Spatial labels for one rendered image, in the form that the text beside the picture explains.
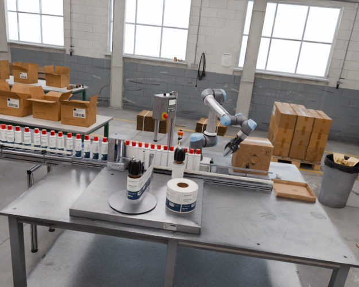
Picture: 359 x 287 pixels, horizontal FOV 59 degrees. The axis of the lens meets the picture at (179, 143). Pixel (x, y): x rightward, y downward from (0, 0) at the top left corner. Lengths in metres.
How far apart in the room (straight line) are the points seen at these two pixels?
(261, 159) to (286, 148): 2.92
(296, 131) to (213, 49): 3.07
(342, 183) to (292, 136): 1.51
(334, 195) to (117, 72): 5.79
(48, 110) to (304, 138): 3.99
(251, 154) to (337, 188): 2.02
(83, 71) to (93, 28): 1.11
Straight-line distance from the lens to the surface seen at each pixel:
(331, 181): 4.58
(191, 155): 2.54
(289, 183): 2.87
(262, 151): 2.81
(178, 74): 7.89
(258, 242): 2.01
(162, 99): 2.47
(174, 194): 2.00
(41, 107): 4.30
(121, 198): 2.14
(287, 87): 7.80
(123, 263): 2.68
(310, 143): 5.77
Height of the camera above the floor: 1.93
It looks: 19 degrees down
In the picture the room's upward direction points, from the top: 6 degrees clockwise
